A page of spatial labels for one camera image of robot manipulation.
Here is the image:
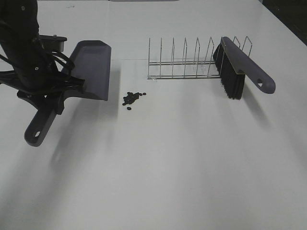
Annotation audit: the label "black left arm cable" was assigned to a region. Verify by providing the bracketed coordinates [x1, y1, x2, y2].
[0, 20, 87, 92]

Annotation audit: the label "grey plastic dustpan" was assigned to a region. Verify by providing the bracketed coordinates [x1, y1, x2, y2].
[24, 40, 111, 147]

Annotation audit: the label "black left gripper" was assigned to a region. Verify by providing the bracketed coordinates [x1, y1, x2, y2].
[17, 79, 82, 115]

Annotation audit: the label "chrome wire dish rack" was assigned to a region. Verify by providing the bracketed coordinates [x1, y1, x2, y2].
[147, 36, 246, 81]

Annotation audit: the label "grey brush black bristles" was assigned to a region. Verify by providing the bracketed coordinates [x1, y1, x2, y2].
[213, 36, 276, 100]

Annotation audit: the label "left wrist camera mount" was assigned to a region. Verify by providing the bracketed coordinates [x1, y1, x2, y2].
[39, 34, 67, 52]

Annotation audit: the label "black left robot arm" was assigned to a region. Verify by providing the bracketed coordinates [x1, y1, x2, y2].
[0, 0, 85, 115]

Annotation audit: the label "coffee bean pile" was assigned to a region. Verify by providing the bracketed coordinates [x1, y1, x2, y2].
[122, 92, 147, 106]

